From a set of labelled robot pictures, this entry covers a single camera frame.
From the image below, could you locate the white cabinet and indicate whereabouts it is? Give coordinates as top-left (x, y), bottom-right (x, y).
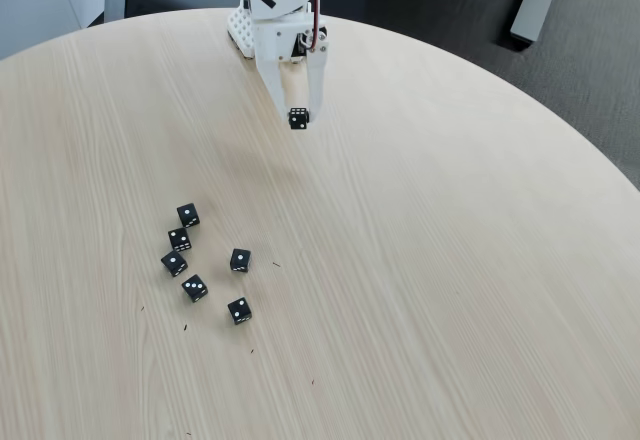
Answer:
top-left (0, 0), bottom-right (126, 61)

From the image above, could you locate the red servo cable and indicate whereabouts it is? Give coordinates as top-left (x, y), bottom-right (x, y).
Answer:
top-left (264, 0), bottom-right (345, 55)

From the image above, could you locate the black die showing six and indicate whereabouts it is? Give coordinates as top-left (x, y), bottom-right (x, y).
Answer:
top-left (287, 106), bottom-right (312, 132)

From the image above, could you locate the grey desk leg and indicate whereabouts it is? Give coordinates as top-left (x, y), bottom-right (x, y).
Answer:
top-left (509, 0), bottom-right (569, 52)

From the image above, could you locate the black die with white dots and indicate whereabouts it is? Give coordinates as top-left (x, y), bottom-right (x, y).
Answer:
top-left (180, 273), bottom-right (210, 304)
top-left (227, 296), bottom-right (254, 326)
top-left (167, 227), bottom-right (193, 253)
top-left (176, 202), bottom-right (202, 229)
top-left (160, 249), bottom-right (190, 279)
top-left (229, 247), bottom-right (253, 275)

